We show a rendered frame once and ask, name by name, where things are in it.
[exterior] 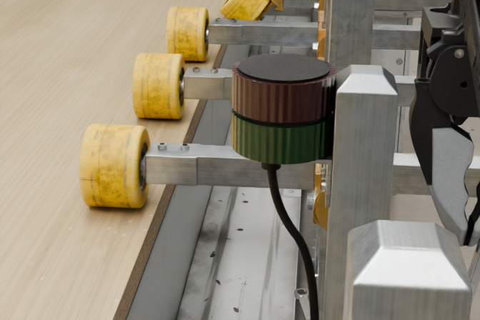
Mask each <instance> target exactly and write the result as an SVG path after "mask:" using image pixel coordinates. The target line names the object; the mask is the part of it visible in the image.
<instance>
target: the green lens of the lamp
mask: <svg viewBox="0 0 480 320"><path fill-rule="evenodd" d="M333 127H334V110H333V111H332V112H331V113H330V115H329V116H328V117H327V118H326V119H324V120H323V121H320V122H317V123H315V124H309V125H305V126H267V125H263V124H256V123H253V122H250V121H247V120H245V119H243V118H241V117H240V116H239V115H238V114H237V113H236V112H235V111H234V109H233V108H231V146H232V149H233V150H234V151H235V152H236V153H238V154H239V155H241V156H243V157H245V158H247V159H251V160H254V161H259V162H263V163H268V164H302V163H307V162H310V161H316V160H318V159H321V158H323V157H325V156H326V155H328V154H329V153H330V152H331V150H332V141H333Z"/></svg>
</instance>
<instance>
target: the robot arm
mask: <svg viewBox="0 0 480 320"><path fill-rule="evenodd" d="M414 84H415V96H414V100H413V101H412V103H411V105H410V109H409V130H410V134H411V140H412V144H413V146H414V150H415V152H416V156H417V158H418V160H419V164H420V166H421V170H422V172H423V175H424V178H425V180H426V183H427V186H428V188H429V191H430V194H431V197H432V199H433V201H434V205H435V207H436V210H437V212H438V215H439V218H440V220H441V222H442V224H443V225H444V228H445V229H446V230H448V231H450V232H451V233H453V234H455V235H456V237H457V239H458V242H459V246H465V245H466V246H469V247H471V246H475V245H476V244H477V243H478V240H479V238H480V182H479V183H478V185H477V187H476V195H477V203H476V205H475V207H474V210H473V211H472V213H471V215H470V216H469V221H467V218H466V213H465V206H466V204H467V201H468V198H469V193H468V191H467V189H466V185H465V183H464V179H465V173H466V170H467V169H468V167H469V166H470V164H471V163H472V160H473V155H474V144H473V141H472V140H471V137H470V135H469V133H468V132H466V131H464V130H463V129H462V128H460V127H459V126H458V125H462V124H463V123H464V122H465V121H466V120H467V119H468V117H479V118H480V0H451V1H448V4H447V5H446V6H445V7H435V6H423V7H422V15H421V31H420V39H419V56H418V64H417V73H416V78H415V79H414ZM451 118H452V119H453V121H454V122H453V121H452V119H451Z"/></svg>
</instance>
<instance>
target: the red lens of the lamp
mask: <svg viewBox="0 0 480 320"><path fill-rule="evenodd" d="M243 60H244V59H242V60H241V61H243ZM241 61H238V62H236V63H235V64H234V65H233V66H232V86H231V105H232V108H233V109H234V111H236V112H237V113H239V114H241V115H242V116H245V117H248V118H250V119H256V120H259V121H267V122H275V123H298V122H305V121H313V120H317V119H320V118H323V117H325V116H327V115H329V114H330V113H331V112H332V111H333V110H334V100H335V86H336V69H335V68H334V66H332V65H331V64H330V63H328V62H326V63H327V64H328V65H329V66H330V69H331V73H330V74H329V75H328V76H326V77H324V78H322V79H319V80H316V81H310V82H304V83H296V84H280V83H271V82H265V81H257V80H254V79H250V78H248V77H245V76H243V75H241V74H240V73H239V72H238V70H237V67H238V65H239V63H240V62H241Z"/></svg>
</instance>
